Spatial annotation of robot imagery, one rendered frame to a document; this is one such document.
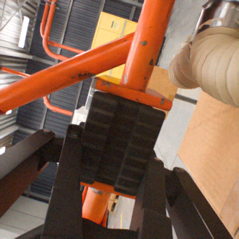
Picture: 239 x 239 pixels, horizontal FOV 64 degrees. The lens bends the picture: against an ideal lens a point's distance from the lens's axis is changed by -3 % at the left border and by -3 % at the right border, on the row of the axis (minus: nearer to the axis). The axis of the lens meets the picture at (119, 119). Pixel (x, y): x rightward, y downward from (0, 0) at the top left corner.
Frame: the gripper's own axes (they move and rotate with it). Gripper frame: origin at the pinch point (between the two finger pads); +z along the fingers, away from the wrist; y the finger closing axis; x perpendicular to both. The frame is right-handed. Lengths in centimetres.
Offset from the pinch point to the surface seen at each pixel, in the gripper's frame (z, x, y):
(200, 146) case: 9.2, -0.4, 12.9
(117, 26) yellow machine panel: 729, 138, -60
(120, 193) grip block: -3.8, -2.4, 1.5
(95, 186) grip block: -3.8, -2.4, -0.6
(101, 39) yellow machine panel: 728, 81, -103
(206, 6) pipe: 1.0, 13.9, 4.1
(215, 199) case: 1.1, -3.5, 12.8
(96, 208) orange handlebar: -2.8, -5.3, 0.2
